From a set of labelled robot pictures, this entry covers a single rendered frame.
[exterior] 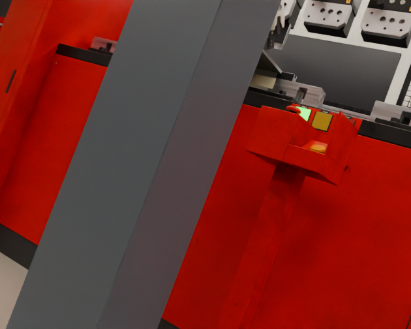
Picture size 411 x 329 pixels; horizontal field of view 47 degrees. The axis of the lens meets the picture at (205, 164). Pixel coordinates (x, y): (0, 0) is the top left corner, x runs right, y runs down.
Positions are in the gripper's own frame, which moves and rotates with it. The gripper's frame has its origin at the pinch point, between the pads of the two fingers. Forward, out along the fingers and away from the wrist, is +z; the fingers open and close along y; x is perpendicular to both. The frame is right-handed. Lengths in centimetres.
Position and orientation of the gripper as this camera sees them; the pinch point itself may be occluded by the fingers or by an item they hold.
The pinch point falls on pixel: (269, 42)
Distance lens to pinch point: 167.3
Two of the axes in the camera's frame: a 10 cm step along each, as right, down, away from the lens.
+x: -8.7, 2.8, -4.1
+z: 0.4, 8.6, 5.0
